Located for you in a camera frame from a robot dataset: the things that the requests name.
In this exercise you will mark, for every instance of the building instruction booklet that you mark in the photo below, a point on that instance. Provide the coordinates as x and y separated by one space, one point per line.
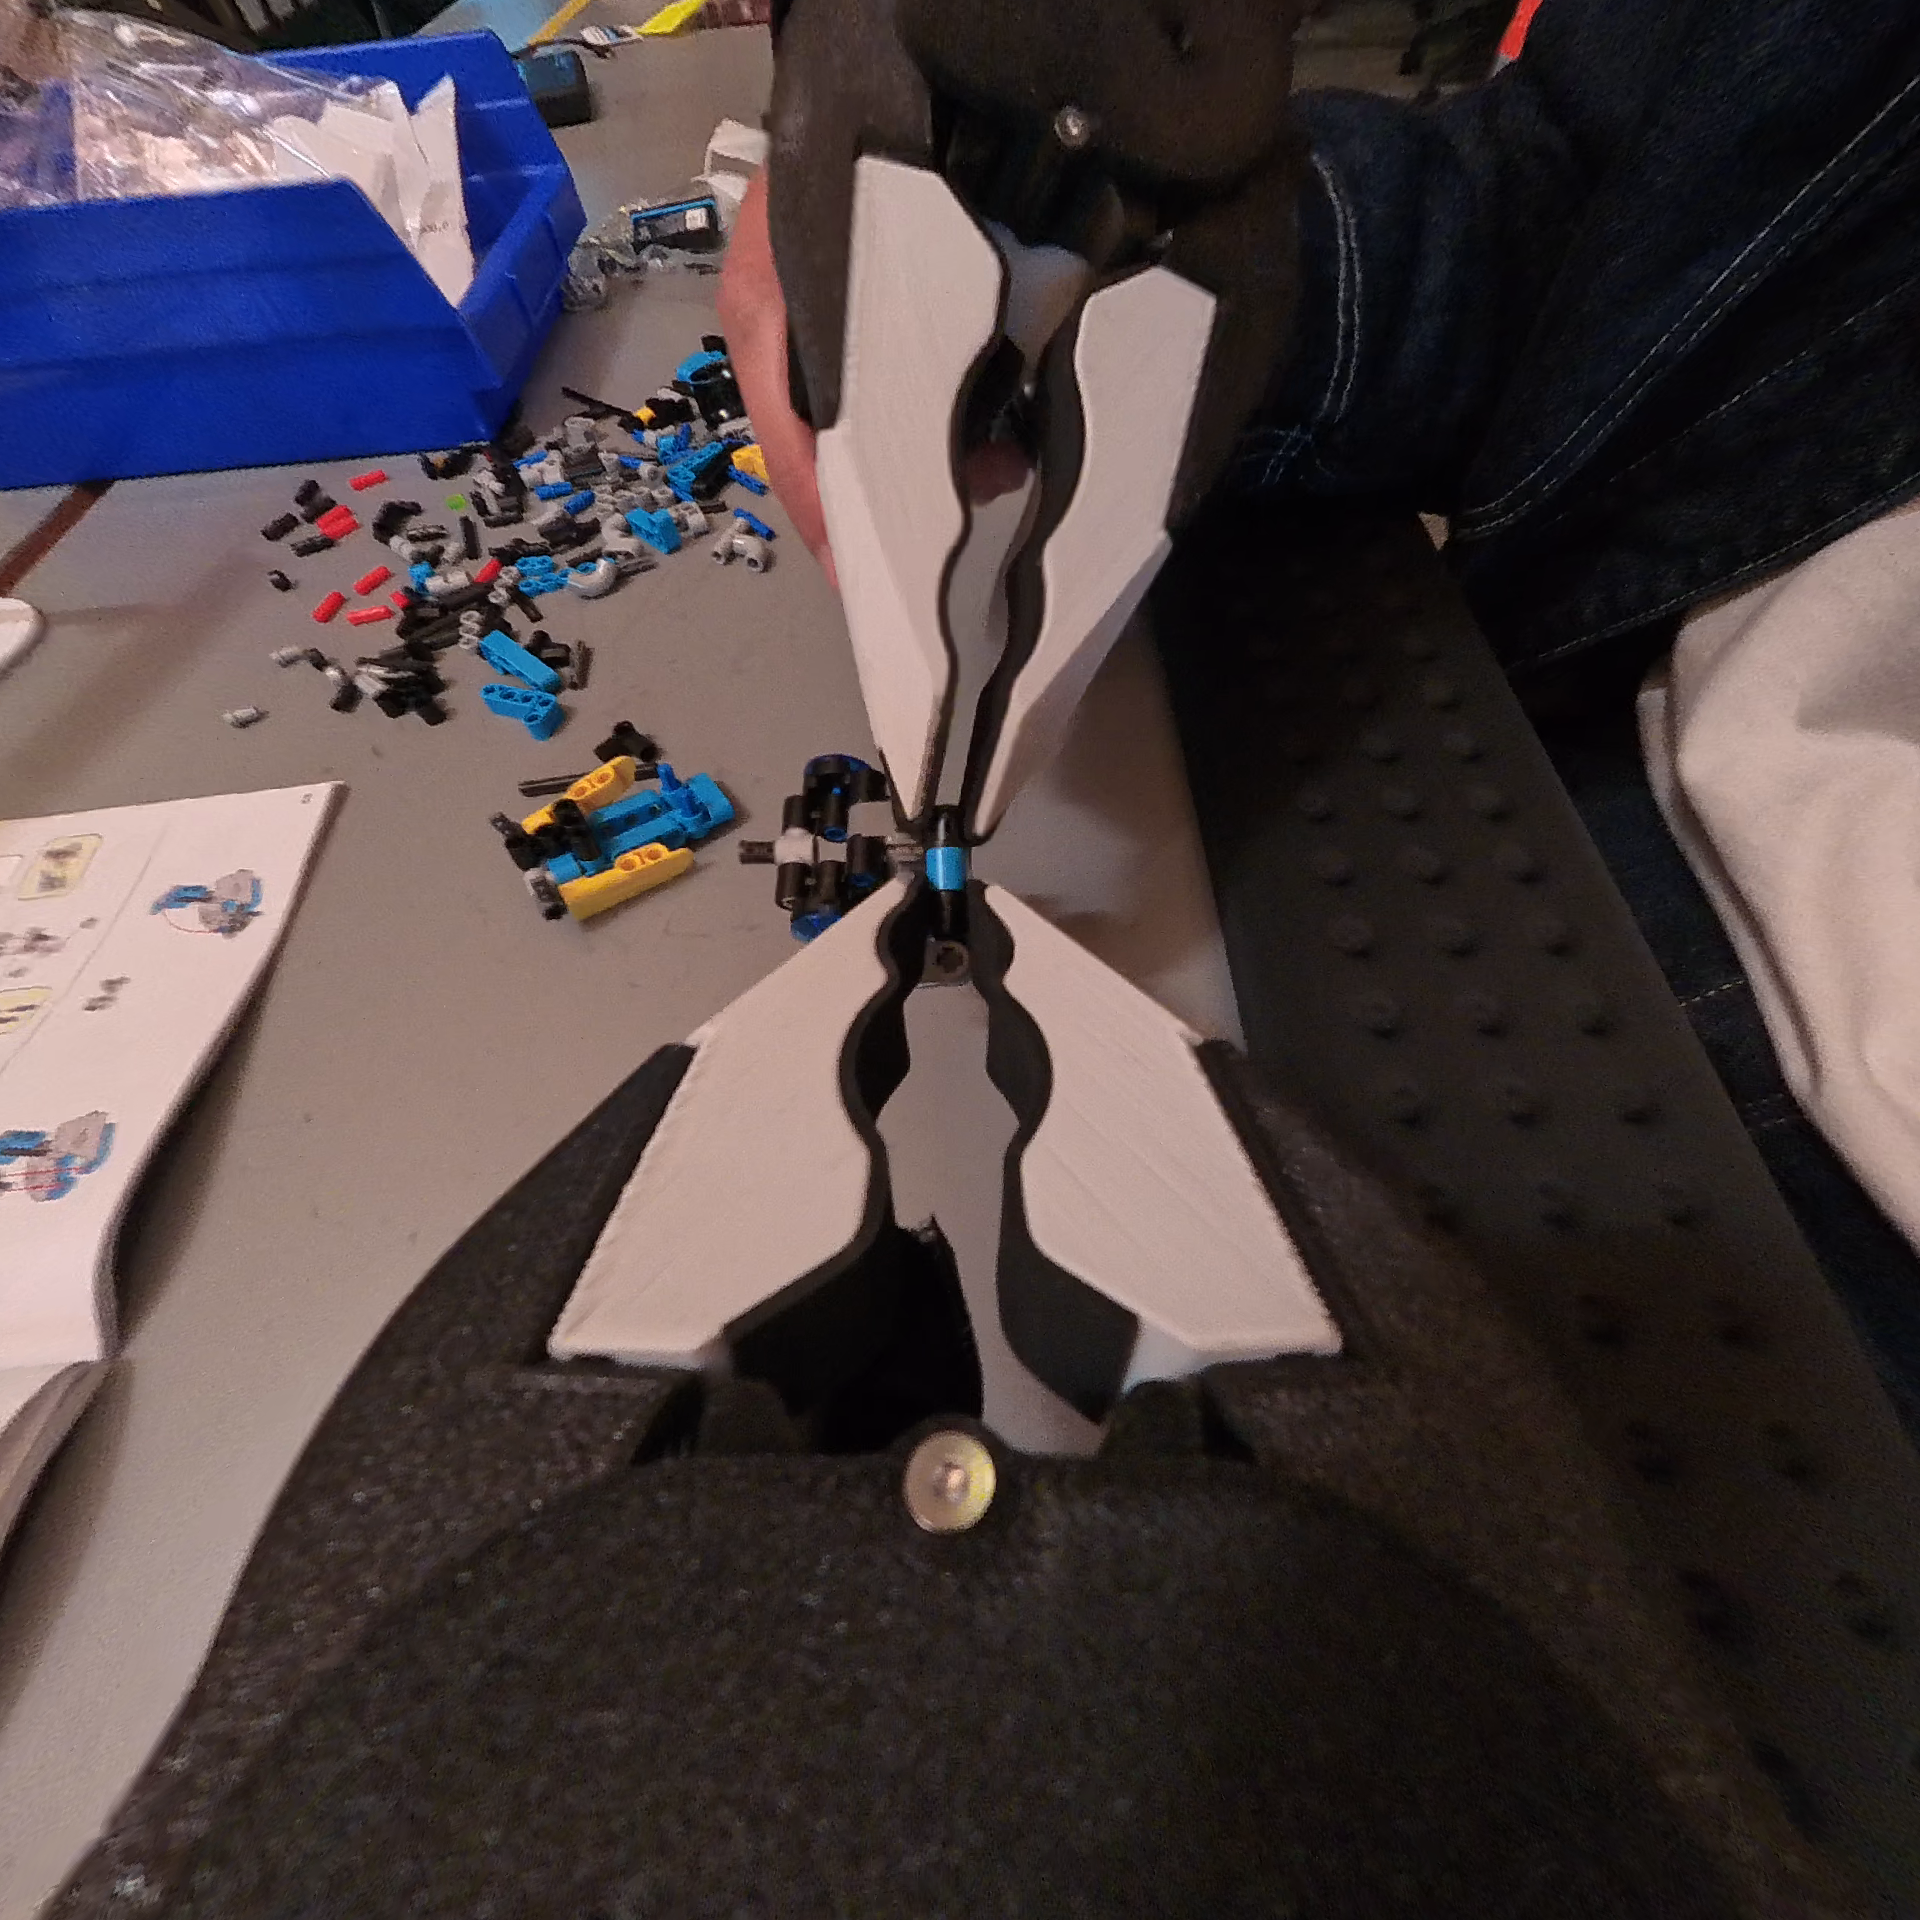
136 1020

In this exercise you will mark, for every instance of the grey desk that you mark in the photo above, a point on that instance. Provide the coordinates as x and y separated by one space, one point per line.
391 1111

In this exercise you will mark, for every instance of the white shirt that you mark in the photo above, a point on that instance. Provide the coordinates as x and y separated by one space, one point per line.
1801 812

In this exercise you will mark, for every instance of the yellow blue brick assembly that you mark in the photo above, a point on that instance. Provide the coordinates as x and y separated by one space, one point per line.
616 842

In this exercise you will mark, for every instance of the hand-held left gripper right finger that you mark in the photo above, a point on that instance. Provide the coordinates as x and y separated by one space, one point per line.
1186 1200

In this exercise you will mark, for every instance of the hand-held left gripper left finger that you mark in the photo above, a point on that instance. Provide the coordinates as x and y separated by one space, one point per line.
708 1200

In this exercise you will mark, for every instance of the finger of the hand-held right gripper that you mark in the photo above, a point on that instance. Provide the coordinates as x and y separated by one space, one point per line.
1134 450
895 450

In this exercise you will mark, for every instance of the person's right forearm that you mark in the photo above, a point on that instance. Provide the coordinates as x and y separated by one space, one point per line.
1561 270

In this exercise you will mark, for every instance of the blue plastic bin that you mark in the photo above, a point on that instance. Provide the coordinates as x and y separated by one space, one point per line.
240 331

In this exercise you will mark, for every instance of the black blue brick assembly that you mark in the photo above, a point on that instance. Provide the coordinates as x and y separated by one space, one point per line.
825 850

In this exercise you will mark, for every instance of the clear plastic bag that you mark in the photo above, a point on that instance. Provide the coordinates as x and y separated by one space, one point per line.
212 135

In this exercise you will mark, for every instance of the person's right hand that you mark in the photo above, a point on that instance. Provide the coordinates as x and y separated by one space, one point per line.
767 345

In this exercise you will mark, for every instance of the pile of loose brick parts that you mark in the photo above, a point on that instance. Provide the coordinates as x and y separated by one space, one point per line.
510 555

